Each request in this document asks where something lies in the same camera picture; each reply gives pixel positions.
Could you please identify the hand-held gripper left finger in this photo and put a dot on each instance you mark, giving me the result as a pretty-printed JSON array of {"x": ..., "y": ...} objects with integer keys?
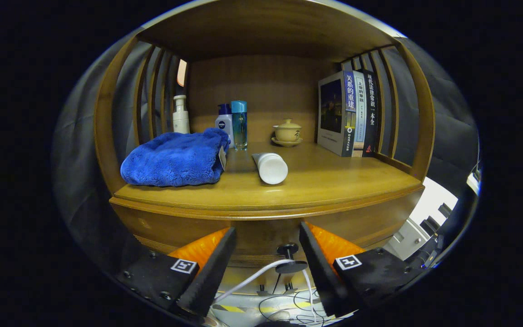
[{"x": 209, "y": 272}]

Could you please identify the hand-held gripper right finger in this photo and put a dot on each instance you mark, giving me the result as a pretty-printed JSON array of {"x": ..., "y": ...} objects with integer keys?
[{"x": 323, "y": 272}]

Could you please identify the wooden drawer with black knob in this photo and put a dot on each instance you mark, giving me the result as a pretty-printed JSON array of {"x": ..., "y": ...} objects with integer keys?
[{"x": 268, "y": 234}]

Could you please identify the green white cleanser tube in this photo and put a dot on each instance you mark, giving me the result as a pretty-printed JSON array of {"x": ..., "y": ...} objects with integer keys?
[{"x": 273, "y": 169}]

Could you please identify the wooden cabinet door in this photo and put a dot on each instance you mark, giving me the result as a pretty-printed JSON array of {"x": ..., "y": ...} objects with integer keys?
[
  {"x": 236, "y": 274},
  {"x": 295, "y": 279}
]

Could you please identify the wooden countertop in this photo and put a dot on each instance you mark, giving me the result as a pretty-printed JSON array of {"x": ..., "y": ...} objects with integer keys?
[{"x": 334, "y": 177}]

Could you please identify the blue folded towel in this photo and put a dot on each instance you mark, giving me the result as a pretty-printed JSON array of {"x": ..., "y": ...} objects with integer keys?
[{"x": 170, "y": 159}]

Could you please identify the white storage box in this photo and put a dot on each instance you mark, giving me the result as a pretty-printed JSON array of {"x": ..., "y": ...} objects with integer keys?
[{"x": 434, "y": 200}]

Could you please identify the beige saucer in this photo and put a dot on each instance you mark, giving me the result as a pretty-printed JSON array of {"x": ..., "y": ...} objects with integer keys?
[{"x": 287, "y": 143}]

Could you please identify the beige lidded tea cup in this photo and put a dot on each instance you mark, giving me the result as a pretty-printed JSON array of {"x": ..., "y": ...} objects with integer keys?
[{"x": 287, "y": 132}]

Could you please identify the white lotion bottle blue cap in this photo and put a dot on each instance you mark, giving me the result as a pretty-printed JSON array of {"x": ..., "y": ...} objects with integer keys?
[{"x": 224, "y": 125}]

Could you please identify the blue glass bottle teal cap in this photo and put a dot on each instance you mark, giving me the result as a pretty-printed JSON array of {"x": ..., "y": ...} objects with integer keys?
[{"x": 239, "y": 127}]

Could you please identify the white pump bottle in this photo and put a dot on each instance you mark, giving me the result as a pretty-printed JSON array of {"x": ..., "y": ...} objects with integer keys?
[{"x": 181, "y": 120}]

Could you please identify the pale blue spine book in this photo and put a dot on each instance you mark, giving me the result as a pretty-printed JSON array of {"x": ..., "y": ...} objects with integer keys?
[{"x": 360, "y": 118}]

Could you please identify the grey book blue spine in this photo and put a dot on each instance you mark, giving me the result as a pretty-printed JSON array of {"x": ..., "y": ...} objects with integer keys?
[{"x": 332, "y": 113}]

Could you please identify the black book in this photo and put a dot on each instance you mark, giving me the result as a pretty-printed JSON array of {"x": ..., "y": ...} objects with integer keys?
[{"x": 372, "y": 113}]

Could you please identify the white side table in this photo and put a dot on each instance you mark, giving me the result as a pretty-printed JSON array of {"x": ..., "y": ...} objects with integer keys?
[{"x": 472, "y": 181}]

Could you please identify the wooden cabinet frame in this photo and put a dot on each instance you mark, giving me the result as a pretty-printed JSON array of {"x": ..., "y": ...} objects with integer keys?
[{"x": 266, "y": 86}]

